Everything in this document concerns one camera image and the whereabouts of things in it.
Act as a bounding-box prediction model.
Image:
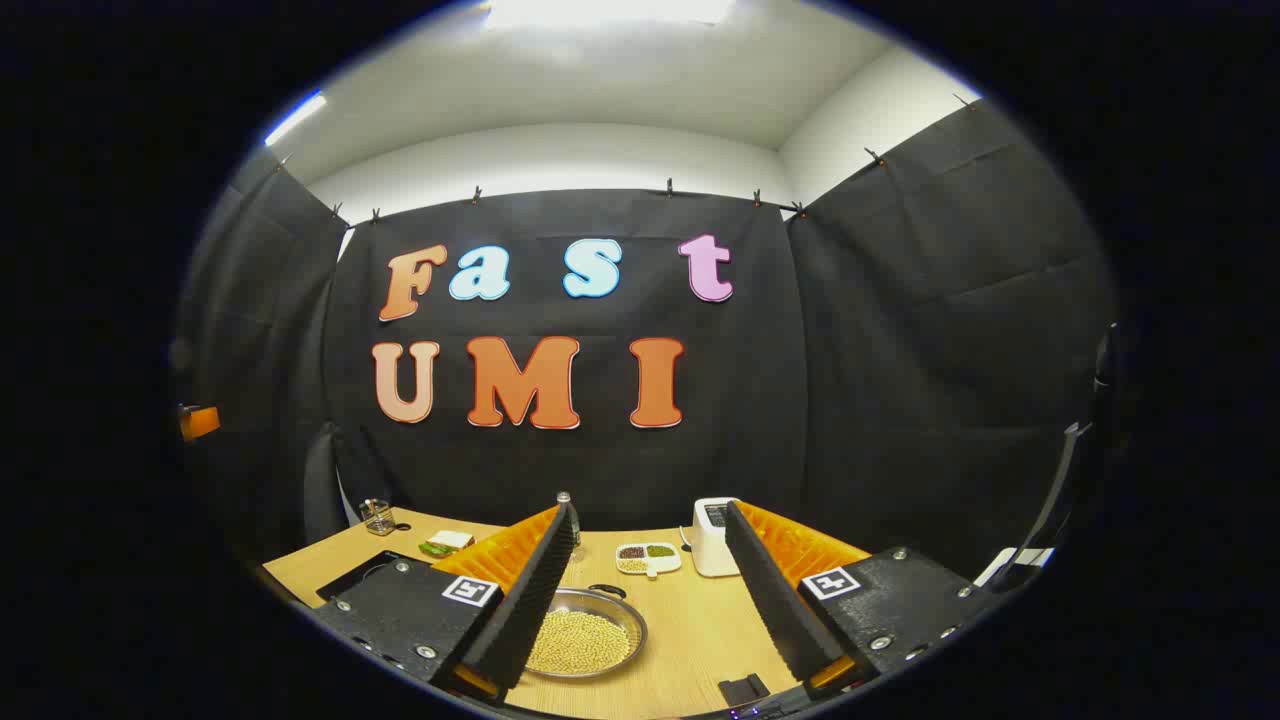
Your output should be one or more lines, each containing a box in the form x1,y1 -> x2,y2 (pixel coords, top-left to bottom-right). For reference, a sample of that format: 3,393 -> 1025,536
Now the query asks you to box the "black induction cooktop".
316,550 -> 433,603

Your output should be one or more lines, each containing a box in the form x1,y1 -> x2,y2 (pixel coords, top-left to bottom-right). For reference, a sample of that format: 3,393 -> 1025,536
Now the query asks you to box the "black backdrop cloth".
170,95 -> 1121,591

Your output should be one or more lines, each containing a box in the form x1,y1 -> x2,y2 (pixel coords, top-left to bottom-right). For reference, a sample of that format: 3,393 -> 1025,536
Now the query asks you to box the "clear plastic water bottle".
556,490 -> 584,563

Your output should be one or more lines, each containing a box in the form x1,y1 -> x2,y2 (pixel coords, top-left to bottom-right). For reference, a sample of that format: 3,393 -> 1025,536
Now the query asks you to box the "white divided spice dish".
614,542 -> 684,580

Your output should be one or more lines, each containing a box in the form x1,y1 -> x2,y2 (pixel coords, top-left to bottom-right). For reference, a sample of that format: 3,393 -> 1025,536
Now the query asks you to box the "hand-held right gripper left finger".
313,500 -> 581,706

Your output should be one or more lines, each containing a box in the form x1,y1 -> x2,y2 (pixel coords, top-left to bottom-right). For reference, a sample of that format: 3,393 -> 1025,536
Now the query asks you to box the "pile of yellow soybeans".
527,610 -> 633,676

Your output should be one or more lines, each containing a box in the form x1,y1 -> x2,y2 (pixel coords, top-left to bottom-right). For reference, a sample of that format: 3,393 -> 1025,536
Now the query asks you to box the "steel pot with black handle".
520,583 -> 649,682

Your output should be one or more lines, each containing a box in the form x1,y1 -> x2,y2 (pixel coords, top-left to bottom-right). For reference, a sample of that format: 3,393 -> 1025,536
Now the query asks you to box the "white toaster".
689,496 -> 743,579

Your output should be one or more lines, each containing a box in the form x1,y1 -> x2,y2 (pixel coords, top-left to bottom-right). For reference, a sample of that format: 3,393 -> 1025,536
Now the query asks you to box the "bright ceiling light panel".
485,0 -> 738,30

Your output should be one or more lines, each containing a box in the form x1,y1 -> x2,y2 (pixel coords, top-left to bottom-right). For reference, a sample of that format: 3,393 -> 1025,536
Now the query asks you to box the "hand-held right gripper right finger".
724,499 -> 1004,698

